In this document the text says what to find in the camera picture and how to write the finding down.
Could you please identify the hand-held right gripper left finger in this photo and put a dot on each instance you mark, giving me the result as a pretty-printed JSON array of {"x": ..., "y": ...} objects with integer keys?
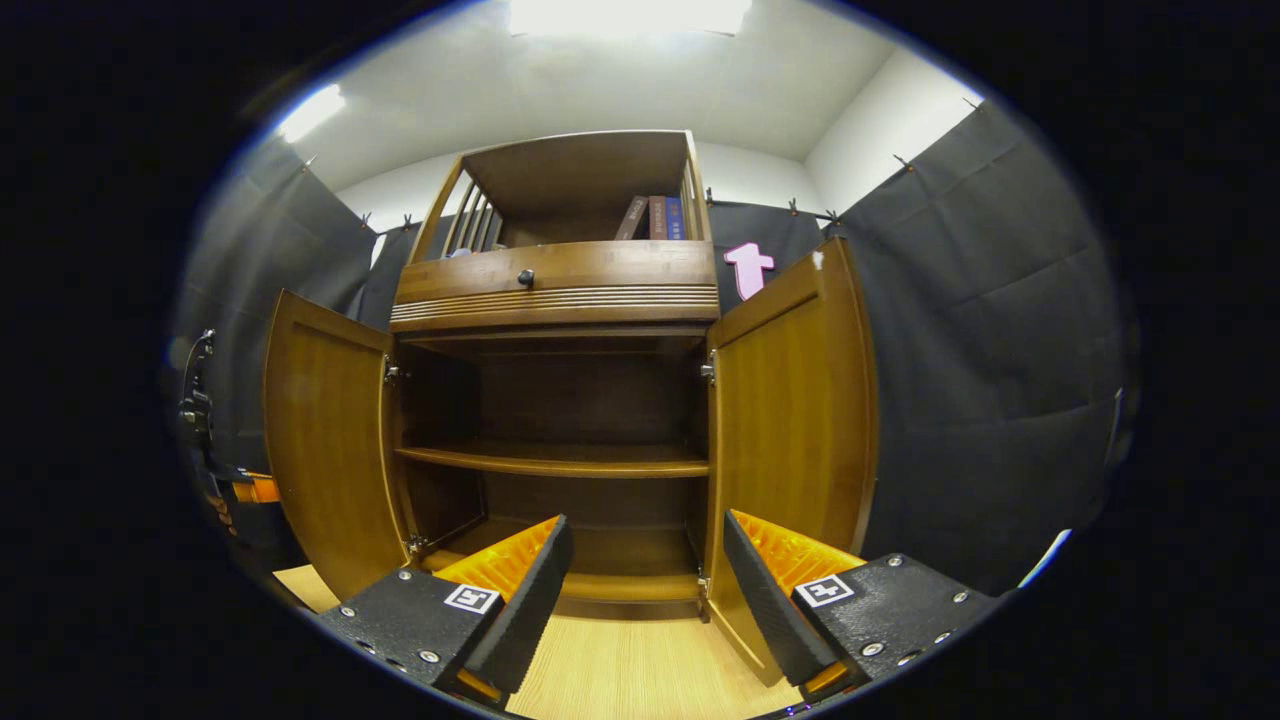
[{"x": 520, "y": 615}]

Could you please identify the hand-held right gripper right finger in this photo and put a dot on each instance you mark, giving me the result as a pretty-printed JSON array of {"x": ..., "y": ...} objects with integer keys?
[{"x": 772, "y": 615}]

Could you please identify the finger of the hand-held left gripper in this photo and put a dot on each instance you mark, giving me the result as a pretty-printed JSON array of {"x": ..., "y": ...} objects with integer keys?
[{"x": 262, "y": 490}]

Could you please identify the wooden cabinet door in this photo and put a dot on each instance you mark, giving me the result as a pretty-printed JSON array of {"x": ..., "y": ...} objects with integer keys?
[
  {"x": 330, "y": 450},
  {"x": 790, "y": 420}
]

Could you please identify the wooden inner cabinet shelf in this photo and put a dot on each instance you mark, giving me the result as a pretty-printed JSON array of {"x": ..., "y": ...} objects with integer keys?
[{"x": 560, "y": 460}]

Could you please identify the wooden cabinet drawer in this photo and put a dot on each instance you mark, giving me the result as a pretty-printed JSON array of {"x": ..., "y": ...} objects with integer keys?
[{"x": 620, "y": 268}]

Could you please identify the small ceiling light panel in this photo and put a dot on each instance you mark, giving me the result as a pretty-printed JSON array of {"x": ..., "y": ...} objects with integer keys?
[{"x": 312, "y": 112}]

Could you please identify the black backdrop cloth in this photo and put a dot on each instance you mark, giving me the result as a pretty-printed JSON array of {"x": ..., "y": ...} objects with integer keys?
[{"x": 1000, "y": 350}]

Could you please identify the blue book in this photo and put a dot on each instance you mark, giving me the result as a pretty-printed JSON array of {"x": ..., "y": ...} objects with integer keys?
[{"x": 675, "y": 218}]

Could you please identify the maroon book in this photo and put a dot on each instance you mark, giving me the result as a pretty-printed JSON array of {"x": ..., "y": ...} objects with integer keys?
[{"x": 657, "y": 218}]

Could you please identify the large ceiling light panel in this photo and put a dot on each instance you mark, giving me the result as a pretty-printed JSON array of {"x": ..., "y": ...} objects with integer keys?
[{"x": 630, "y": 16}]

